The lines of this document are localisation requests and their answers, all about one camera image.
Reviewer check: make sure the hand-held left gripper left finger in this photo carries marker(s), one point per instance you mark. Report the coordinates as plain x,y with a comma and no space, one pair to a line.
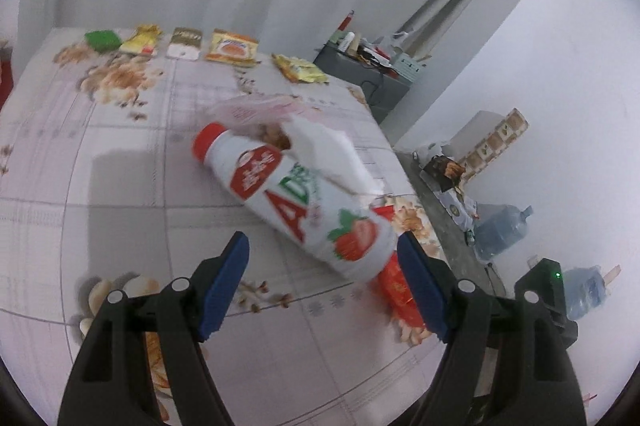
225,286

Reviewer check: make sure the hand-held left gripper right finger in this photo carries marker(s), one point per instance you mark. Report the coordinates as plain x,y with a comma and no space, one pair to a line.
422,291

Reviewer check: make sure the red foil packet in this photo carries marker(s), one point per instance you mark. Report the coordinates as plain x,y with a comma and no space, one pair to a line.
395,286

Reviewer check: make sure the white red cap drink bottle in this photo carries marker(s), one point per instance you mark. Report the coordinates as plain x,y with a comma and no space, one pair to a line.
280,201

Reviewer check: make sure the white tissue paper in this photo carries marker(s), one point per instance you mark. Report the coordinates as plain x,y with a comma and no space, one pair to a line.
325,150

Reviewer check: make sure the pink print plastic wrapper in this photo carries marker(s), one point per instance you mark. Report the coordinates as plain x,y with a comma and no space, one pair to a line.
250,108

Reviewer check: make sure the pale blue plastic container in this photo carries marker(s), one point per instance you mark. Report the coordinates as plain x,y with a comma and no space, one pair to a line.
585,293

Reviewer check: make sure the blue water jug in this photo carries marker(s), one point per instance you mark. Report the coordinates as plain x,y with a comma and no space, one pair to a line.
500,231

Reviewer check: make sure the black snack bag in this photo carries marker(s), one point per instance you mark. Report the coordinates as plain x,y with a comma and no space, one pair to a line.
442,171

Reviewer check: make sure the floral tablecloth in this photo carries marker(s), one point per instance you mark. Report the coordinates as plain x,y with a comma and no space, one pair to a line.
125,186

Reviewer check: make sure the patterned paper roll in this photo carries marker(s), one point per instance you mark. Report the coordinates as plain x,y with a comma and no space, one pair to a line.
500,140

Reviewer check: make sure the green perforated box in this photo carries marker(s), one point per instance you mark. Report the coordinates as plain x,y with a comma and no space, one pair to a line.
407,66

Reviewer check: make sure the yellow green packet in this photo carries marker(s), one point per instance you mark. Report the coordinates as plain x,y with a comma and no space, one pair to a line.
300,68

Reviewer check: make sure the grey cabinet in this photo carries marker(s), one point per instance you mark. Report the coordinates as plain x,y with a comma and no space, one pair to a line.
350,70

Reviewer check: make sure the small orange packet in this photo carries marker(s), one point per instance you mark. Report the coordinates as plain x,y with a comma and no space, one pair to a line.
231,47

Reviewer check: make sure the brown white packet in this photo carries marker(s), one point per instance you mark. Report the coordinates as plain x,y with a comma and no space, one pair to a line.
184,43

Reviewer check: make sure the white plastic bag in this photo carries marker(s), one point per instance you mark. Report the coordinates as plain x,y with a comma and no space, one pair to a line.
392,43

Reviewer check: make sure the small yellow packet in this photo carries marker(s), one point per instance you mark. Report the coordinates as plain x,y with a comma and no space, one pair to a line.
141,40

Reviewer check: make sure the small white bottle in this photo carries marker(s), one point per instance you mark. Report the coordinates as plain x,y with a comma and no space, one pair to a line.
348,41

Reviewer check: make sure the small green packet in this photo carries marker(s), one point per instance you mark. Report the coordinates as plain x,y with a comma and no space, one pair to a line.
102,40

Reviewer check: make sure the beige wall socket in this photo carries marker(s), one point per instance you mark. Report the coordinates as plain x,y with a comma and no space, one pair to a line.
612,275

